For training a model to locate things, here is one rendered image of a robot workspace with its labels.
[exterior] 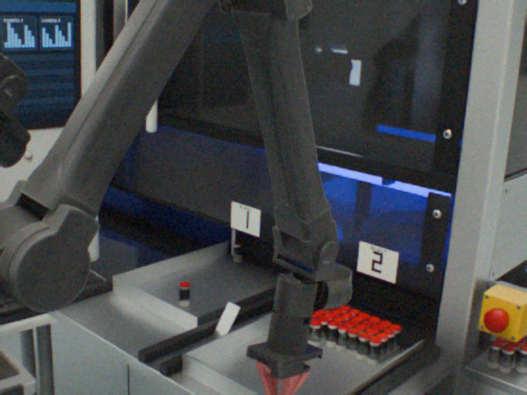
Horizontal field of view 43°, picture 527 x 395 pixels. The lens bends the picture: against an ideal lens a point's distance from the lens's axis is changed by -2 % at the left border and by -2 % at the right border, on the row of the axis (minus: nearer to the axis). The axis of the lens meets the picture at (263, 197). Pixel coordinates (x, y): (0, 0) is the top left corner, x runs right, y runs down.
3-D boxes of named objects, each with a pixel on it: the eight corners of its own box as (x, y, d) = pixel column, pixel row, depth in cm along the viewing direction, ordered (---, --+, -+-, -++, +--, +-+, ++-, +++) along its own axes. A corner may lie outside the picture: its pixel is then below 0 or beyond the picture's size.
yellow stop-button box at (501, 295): (493, 317, 119) (500, 279, 117) (532, 329, 114) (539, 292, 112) (475, 330, 113) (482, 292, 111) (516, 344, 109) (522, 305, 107)
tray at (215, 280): (227, 254, 165) (227, 241, 164) (310, 286, 149) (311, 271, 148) (112, 291, 140) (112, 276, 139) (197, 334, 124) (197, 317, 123)
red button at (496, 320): (488, 323, 113) (492, 301, 111) (511, 330, 110) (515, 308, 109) (479, 330, 110) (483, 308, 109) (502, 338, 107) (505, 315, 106)
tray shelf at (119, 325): (212, 256, 169) (213, 248, 168) (471, 355, 124) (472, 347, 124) (41, 310, 134) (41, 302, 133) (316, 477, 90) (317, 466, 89)
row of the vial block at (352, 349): (301, 328, 128) (302, 307, 127) (381, 362, 117) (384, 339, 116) (294, 332, 126) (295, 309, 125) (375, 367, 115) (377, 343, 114)
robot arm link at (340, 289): (278, 222, 95) (324, 242, 89) (327, 221, 103) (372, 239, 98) (259, 301, 97) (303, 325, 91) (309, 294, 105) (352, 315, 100)
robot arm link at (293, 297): (271, 267, 94) (301, 278, 90) (302, 264, 99) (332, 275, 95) (263, 314, 95) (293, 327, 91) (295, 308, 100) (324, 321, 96)
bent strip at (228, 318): (228, 329, 126) (229, 301, 125) (239, 335, 125) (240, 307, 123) (170, 355, 116) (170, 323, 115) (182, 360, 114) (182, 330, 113)
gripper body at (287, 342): (322, 361, 98) (331, 313, 97) (279, 375, 90) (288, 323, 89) (288, 346, 102) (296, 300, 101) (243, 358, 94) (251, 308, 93)
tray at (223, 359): (307, 311, 136) (309, 295, 135) (421, 356, 120) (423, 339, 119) (182, 371, 111) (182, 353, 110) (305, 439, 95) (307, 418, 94)
